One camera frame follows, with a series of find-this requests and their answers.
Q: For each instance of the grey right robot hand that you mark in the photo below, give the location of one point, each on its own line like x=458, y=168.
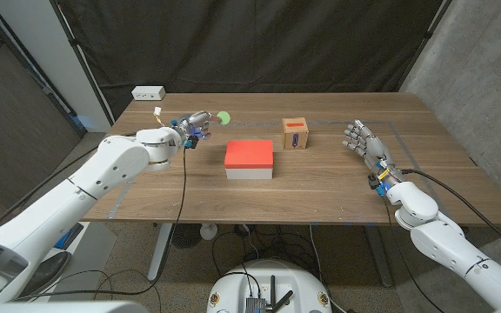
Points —
x=374, y=148

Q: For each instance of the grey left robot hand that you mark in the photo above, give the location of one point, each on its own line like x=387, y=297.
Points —
x=196, y=121

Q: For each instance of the green round coin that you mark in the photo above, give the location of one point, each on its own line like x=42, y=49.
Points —
x=223, y=117

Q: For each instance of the red-topped white box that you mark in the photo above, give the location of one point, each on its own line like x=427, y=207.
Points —
x=249, y=154

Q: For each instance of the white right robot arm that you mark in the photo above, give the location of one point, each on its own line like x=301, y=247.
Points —
x=446, y=243

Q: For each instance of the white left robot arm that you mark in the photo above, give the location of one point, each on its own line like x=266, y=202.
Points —
x=81, y=187

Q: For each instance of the wooden box with coloured slots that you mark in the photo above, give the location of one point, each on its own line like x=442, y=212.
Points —
x=295, y=132

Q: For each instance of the grey radio box with antennas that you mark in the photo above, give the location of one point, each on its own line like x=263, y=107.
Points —
x=255, y=304

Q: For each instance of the white power outlet block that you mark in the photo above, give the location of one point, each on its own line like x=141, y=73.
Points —
x=148, y=92

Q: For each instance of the black backdrop curtain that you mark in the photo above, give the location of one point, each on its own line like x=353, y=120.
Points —
x=250, y=43

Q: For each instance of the grey table leg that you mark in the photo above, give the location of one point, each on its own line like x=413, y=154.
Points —
x=378, y=256

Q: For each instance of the white round table foot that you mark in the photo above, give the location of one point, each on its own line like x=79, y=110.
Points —
x=209, y=231

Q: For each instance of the small black floor fan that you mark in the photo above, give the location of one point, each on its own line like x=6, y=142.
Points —
x=186, y=236

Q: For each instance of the black backdrop stand pole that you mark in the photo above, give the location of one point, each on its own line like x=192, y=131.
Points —
x=83, y=61
x=424, y=39

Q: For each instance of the white table leg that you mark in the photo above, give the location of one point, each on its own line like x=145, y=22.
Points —
x=160, y=252

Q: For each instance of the white robot torso base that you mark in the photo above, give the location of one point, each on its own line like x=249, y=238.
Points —
x=233, y=287

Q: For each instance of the blue foot pedal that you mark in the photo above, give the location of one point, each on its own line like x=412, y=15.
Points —
x=65, y=238

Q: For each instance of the black leather shoe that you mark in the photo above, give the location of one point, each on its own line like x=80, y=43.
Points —
x=50, y=269

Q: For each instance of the white head camera housing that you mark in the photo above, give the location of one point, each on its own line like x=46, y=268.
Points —
x=59, y=308

